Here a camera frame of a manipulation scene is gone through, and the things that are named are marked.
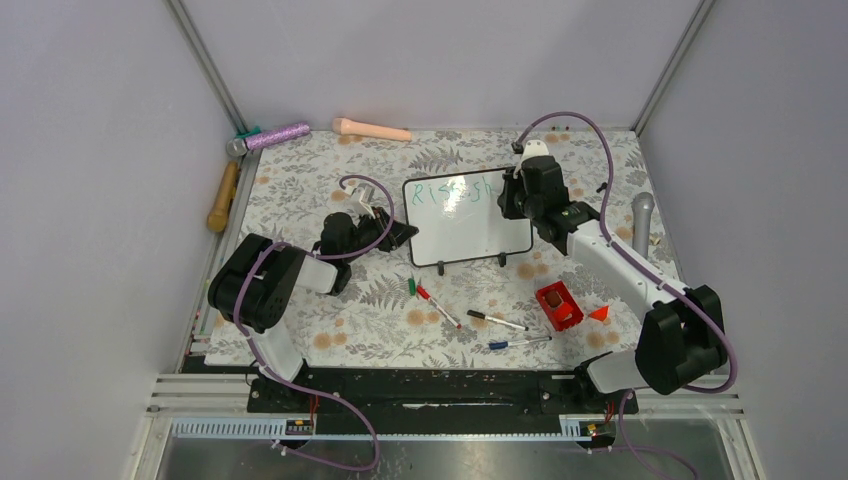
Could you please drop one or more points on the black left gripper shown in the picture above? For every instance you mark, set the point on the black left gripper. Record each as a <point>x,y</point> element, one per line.
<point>387,228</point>

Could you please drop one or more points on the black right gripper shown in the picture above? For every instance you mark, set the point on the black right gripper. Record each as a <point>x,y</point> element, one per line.
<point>505,200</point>

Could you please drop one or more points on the white whiteboard black frame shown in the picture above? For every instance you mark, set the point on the white whiteboard black frame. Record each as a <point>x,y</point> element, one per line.
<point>458,219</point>

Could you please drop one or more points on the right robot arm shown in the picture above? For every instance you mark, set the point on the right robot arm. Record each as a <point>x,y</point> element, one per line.
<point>682,336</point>

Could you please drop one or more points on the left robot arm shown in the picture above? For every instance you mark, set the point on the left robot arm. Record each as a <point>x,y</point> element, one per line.
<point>255,285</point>

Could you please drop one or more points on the red marker pen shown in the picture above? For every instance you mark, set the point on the red marker pen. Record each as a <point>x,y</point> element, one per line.
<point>424,294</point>

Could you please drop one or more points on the silver microphone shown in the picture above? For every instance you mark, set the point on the silver microphone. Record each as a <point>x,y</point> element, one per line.
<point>642,207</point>

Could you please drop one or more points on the black marker pen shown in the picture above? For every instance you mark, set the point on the black marker pen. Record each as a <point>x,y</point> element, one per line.
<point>480,318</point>

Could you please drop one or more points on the pink microphone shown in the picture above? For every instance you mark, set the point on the pink microphone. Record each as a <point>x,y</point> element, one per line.
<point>345,126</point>

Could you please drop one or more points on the red plastic box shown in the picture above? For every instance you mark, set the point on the red plastic box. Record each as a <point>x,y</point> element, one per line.
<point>559,306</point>

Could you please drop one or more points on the small orange block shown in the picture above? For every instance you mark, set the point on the small orange block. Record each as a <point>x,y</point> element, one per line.
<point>601,314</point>

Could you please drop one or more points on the blue marker pen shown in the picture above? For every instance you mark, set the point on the blue marker pen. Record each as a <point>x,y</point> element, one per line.
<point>501,345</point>

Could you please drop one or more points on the gold microphone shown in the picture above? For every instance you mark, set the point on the gold microphone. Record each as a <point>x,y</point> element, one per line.
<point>218,217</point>

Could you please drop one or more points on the purple glitter microphone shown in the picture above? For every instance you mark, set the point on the purple glitter microphone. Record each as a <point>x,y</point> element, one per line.
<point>257,139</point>

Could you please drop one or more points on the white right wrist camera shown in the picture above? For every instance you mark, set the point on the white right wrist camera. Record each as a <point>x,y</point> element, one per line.
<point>531,149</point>

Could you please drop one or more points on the whiteboard wire stand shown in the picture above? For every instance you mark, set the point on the whiteboard wire stand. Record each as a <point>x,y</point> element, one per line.
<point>500,259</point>

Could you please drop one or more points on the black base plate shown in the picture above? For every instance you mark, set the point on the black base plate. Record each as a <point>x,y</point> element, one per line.
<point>437,402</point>

